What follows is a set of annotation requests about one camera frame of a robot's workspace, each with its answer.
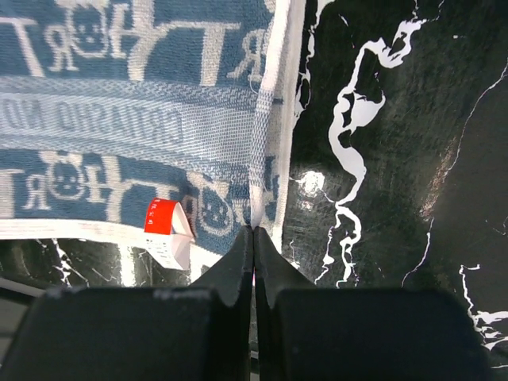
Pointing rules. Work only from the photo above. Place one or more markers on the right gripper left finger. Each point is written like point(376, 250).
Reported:
point(198, 332)

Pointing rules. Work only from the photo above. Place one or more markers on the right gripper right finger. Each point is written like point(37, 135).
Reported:
point(311, 333)

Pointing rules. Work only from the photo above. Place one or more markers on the grey blue patterned towel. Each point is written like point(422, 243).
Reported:
point(106, 105)

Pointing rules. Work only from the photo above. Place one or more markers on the red white towel tag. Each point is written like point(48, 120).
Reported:
point(168, 234)

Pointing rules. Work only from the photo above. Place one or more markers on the black marble pattern mat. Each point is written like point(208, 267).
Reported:
point(397, 171)

